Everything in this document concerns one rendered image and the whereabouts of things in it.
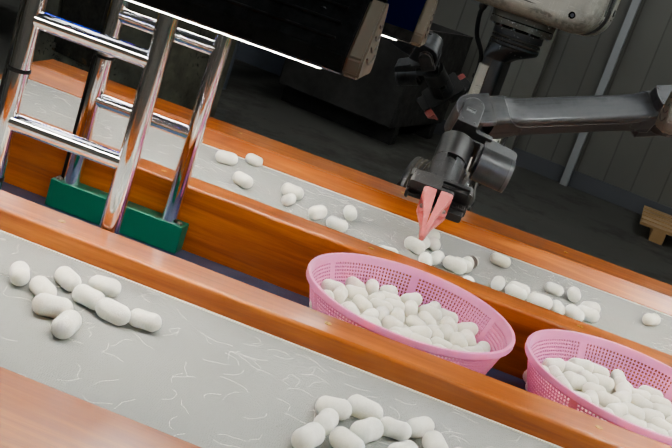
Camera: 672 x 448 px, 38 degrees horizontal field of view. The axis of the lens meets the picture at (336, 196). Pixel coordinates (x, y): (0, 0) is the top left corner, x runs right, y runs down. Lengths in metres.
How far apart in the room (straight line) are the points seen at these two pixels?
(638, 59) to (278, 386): 6.45
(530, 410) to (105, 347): 0.43
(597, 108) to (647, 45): 5.53
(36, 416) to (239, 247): 0.68
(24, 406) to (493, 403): 0.49
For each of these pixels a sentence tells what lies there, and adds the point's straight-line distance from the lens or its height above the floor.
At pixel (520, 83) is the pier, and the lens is 7.27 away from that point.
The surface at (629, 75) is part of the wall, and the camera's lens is 7.28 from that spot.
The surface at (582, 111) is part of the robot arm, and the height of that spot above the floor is 1.00.
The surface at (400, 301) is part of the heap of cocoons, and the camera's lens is 1.27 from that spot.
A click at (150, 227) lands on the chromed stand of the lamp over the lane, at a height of 0.70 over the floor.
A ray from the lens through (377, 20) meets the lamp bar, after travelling 0.86.
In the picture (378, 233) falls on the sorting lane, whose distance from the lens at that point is 1.55.
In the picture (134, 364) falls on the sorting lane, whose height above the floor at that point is 0.74.
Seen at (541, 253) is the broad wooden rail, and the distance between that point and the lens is 1.72.
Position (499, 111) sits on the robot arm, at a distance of 1.65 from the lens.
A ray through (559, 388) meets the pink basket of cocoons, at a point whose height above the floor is 0.76.
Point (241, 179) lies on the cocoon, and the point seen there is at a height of 0.75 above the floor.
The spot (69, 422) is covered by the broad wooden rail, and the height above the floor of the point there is 0.76.
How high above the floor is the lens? 1.15
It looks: 14 degrees down
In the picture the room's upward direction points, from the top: 19 degrees clockwise
